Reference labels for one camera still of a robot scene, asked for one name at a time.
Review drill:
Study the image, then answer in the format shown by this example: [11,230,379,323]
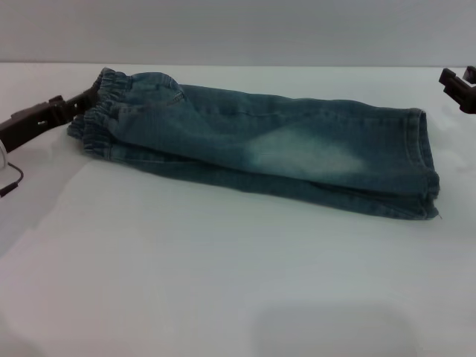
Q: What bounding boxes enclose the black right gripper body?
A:
[455,77,476,113]

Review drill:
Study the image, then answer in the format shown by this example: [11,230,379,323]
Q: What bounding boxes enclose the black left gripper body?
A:
[0,95,68,154]

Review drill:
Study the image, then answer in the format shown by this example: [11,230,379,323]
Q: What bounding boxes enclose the blue denim shorts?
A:
[66,66,442,222]

